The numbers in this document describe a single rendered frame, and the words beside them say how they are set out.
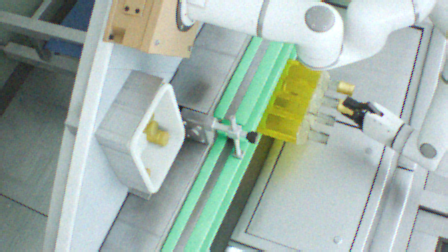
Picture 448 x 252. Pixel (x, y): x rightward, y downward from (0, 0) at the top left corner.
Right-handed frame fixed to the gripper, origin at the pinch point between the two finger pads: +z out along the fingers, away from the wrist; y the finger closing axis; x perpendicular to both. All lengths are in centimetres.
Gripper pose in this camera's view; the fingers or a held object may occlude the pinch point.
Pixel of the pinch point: (350, 108)
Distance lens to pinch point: 154.5
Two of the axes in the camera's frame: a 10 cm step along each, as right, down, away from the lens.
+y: -1.1, -5.3, -8.4
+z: -7.8, -4.8, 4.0
